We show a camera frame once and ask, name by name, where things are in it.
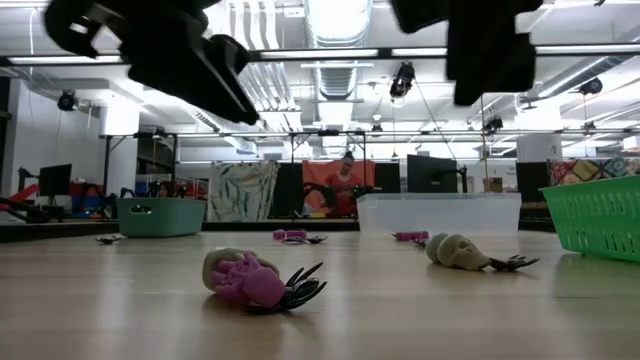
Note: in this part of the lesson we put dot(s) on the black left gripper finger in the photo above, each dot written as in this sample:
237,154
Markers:
200,85

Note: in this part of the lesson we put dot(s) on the purple plastic skeleton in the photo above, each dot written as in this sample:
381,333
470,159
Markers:
255,285
297,234
279,234
410,236

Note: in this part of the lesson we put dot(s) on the black plastic spider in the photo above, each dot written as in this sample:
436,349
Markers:
510,263
421,244
305,240
305,290
107,240

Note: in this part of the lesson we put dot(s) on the cream plastic skull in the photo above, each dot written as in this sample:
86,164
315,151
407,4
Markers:
220,257
465,254
436,248

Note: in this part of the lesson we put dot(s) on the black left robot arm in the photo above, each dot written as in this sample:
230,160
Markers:
55,30

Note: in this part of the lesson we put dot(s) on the background black robot arm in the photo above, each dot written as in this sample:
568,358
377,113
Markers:
320,190
362,191

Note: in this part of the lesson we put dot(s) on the thin vertical pole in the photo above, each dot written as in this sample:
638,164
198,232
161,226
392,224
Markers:
483,140

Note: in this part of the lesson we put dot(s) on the black overhead rig beam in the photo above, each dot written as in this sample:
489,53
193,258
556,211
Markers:
385,52

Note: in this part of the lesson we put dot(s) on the leaf print curtain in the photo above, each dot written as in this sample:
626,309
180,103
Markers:
240,190

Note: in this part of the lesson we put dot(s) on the brown cardboard box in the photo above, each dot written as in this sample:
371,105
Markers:
492,186

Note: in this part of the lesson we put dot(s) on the black backdrop panel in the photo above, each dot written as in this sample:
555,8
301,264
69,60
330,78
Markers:
289,190
387,175

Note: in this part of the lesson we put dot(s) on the teal plastic bin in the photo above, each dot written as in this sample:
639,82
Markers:
160,217

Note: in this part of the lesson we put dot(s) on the orange backdrop cloth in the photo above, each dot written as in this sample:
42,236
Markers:
312,172

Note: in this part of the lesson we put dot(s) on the colourful patchwork quilt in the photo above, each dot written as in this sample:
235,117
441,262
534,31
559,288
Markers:
590,171

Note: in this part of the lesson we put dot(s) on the clear plastic bin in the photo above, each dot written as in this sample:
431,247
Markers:
440,215

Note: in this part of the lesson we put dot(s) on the blue background object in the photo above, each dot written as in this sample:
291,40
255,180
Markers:
85,207

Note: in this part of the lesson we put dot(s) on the person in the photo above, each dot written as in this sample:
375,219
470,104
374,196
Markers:
345,190

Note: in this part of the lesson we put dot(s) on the green plastic basket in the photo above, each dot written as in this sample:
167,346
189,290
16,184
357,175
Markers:
595,220

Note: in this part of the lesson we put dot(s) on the red background object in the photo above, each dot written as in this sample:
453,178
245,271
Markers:
20,194

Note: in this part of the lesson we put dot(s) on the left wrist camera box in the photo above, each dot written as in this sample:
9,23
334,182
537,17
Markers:
230,52

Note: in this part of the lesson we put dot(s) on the black ceiling camera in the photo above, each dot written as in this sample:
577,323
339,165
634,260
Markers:
67,101
494,124
591,86

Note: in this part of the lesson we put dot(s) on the silver ceiling air duct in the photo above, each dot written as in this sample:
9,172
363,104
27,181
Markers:
575,80
340,20

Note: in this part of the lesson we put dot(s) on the black overhead camera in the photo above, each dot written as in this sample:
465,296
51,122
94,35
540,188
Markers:
402,82

